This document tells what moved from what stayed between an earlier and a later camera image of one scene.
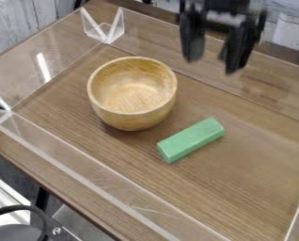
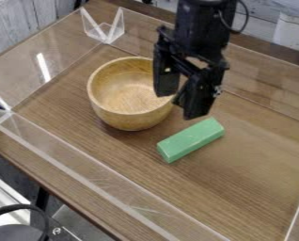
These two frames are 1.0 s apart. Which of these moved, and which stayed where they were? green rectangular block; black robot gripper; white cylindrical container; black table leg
Moved: black robot gripper
Stayed: black table leg; white cylindrical container; green rectangular block
